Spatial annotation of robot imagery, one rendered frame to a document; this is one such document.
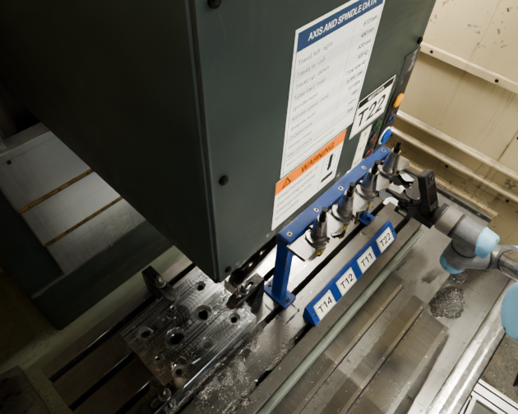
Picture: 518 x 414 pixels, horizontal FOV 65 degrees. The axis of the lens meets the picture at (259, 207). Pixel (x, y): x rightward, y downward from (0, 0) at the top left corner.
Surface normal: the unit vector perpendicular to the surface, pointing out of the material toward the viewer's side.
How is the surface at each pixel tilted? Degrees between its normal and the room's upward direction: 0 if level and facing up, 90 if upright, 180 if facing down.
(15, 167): 90
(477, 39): 90
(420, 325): 8
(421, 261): 24
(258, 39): 90
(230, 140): 90
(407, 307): 8
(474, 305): 17
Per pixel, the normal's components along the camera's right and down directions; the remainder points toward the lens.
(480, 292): -0.18, -0.76
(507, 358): 0.04, -0.62
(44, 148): 0.73, 0.56
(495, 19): -0.69, 0.55
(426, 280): -0.26, -0.35
